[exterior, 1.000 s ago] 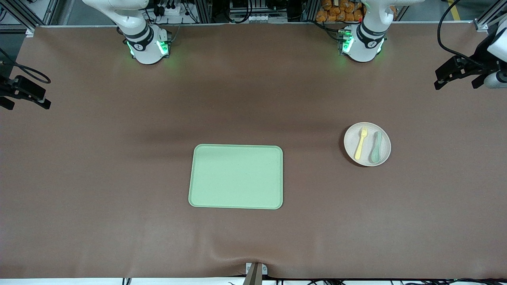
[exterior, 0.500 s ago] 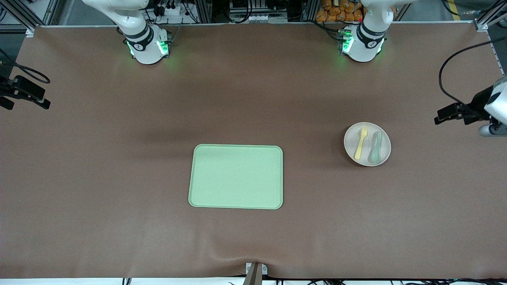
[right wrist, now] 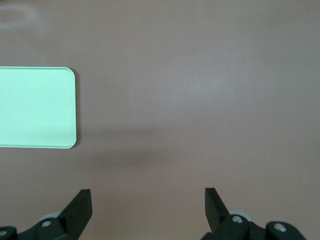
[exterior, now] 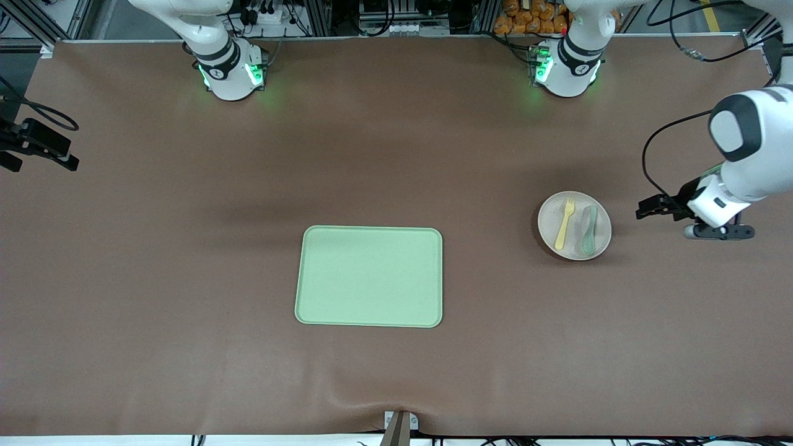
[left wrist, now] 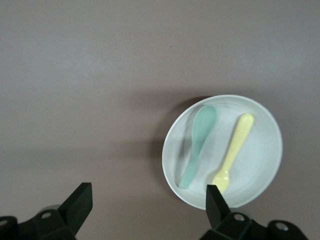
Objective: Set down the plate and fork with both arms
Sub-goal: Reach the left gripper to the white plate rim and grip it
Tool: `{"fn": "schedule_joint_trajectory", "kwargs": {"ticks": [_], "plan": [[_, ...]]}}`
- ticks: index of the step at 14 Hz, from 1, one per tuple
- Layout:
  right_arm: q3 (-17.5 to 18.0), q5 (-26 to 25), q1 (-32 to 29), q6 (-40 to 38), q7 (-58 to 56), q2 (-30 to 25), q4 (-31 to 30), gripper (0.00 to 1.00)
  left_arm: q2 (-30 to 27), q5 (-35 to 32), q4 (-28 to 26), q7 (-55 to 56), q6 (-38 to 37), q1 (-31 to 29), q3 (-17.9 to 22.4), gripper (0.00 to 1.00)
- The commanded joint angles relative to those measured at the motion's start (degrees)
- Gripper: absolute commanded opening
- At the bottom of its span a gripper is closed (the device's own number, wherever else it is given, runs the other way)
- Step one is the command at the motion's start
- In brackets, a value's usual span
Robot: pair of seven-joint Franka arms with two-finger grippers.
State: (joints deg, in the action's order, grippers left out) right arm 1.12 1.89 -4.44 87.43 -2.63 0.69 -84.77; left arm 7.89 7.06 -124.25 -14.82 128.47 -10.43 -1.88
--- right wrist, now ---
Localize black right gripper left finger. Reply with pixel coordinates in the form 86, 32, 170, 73
0, 189, 93, 240

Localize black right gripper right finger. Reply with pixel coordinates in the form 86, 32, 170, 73
199, 187, 307, 240

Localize light green rectangular tray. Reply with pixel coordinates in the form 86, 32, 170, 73
0, 66, 78, 150

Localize brown table cover mat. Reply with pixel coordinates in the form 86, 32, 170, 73
0, 0, 320, 240

